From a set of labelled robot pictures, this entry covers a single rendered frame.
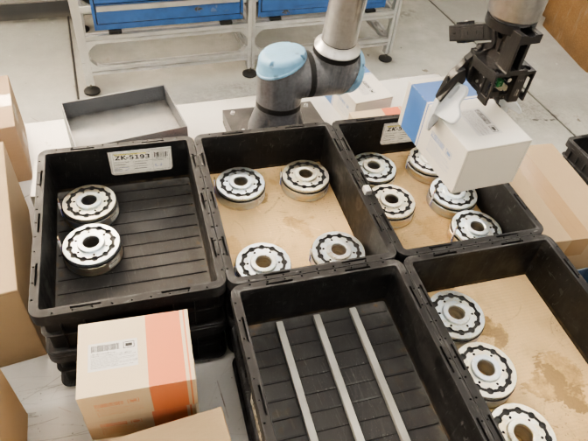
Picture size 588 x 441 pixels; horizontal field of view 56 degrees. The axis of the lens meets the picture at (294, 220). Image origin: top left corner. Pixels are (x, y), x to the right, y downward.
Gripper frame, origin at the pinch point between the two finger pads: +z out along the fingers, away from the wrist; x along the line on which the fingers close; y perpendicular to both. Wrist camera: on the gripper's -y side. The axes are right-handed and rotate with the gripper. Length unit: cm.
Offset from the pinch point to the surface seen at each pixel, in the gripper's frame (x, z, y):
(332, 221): -17.3, 27.8, -7.3
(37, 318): -72, 18, 9
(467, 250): -1.2, 17.6, 14.0
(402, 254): -12.9, 17.7, 11.7
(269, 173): -25.6, 27.9, -24.8
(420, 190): 5.6, 27.8, -11.4
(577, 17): 224, 91, -185
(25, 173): -78, 39, -50
